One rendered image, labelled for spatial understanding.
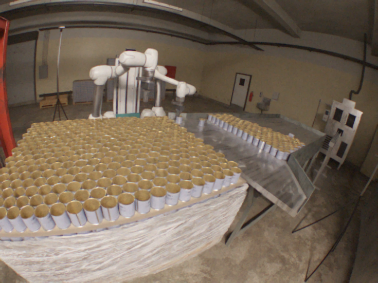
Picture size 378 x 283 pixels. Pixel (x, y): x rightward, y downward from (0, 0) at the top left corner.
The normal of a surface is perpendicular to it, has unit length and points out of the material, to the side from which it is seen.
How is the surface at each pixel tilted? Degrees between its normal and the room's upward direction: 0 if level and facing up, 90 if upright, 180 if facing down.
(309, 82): 90
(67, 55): 90
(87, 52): 90
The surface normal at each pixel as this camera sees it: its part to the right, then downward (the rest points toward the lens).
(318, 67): -0.83, 0.11
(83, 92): 0.51, 0.44
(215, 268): 0.14, -0.90
